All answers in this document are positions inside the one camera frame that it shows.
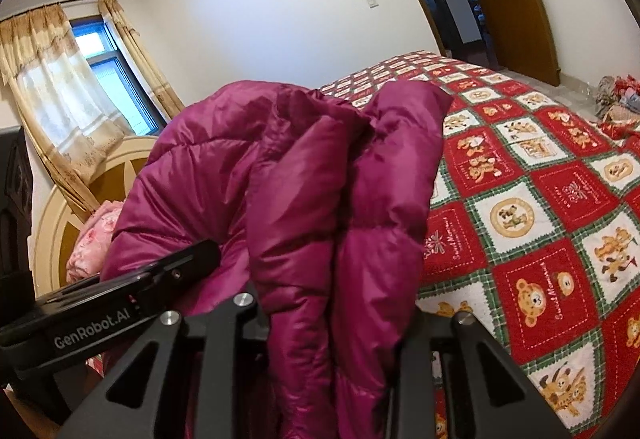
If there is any narrow beige floral curtain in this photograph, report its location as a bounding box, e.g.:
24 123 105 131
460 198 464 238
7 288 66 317
97 0 186 120

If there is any dark wooden cabinet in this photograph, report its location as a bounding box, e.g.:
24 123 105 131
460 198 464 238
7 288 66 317
0 126 35 300

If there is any red checked bear-print blanket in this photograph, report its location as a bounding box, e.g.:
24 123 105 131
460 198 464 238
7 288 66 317
320 50 640 439

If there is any sheer beige floral curtain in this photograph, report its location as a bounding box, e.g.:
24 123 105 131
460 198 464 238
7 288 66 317
0 4 131 214

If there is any pink floral quilt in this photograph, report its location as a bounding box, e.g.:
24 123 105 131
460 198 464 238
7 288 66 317
66 201 123 287

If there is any magenta puffer jacket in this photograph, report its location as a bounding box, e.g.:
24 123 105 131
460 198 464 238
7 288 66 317
100 80 453 439

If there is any cream wooden headboard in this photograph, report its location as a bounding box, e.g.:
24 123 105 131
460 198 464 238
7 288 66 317
32 135 161 290

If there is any brown wooden door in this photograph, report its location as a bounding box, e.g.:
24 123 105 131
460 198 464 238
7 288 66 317
435 0 561 87

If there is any pile of colourful cloth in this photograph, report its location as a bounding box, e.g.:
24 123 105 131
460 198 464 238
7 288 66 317
595 75 640 137

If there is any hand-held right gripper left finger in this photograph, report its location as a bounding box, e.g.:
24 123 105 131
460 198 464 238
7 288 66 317
57 291 273 439

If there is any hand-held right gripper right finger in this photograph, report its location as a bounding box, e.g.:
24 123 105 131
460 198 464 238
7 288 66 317
392 311 573 439

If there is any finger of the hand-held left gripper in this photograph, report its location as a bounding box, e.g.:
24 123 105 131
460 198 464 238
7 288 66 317
135 240 222 317

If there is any window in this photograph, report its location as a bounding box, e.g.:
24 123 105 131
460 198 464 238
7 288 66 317
70 16 168 137

